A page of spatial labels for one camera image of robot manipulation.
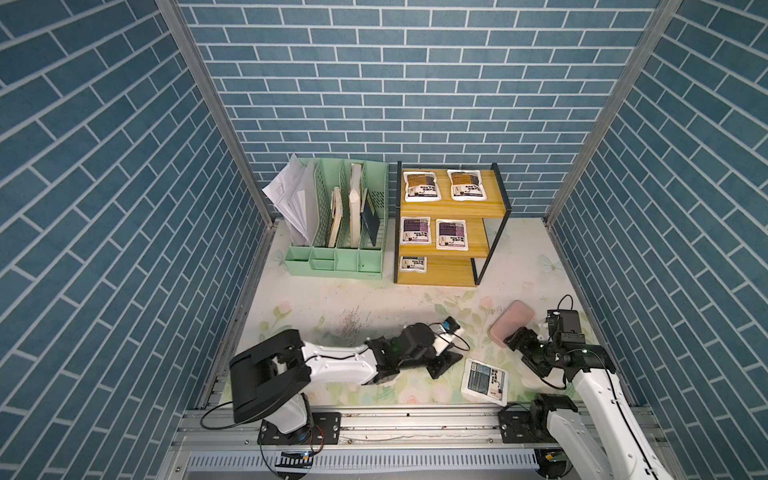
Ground yellow coffee bag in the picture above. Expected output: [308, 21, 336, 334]
[403, 171, 442, 203]
[447, 170, 487, 201]

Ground purple coffee bag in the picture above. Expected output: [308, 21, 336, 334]
[399, 217, 432, 245]
[436, 219, 469, 251]

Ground beige book tall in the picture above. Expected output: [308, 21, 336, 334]
[348, 163, 363, 249]

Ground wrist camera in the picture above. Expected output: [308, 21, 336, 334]
[430, 316, 471, 354]
[546, 309, 586, 345]

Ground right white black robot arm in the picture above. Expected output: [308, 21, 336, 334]
[504, 327, 672, 479]

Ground dark blue book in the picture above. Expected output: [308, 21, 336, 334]
[361, 188, 381, 247]

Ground white papers in organizer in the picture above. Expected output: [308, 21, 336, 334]
[263, 154, 319, 246]

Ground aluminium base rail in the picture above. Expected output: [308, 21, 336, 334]
[173, 403, 667, 451]

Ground green desk file organizer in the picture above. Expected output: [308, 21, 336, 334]
[285, 158, 389, 280]

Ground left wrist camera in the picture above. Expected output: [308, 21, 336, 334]
[430, 316, 471, 354]

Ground beige book thin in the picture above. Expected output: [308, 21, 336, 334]
[327, 187, 343, 248]

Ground pink case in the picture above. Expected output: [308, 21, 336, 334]
[488, 300, 534, 348]

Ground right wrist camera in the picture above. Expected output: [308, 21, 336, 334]
[546, 309, 586, 345]

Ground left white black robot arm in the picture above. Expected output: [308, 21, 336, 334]
[229, 323, 463, 436]

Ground wooden three-tier shelf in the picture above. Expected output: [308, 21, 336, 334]
[394, 163, 511, 288]

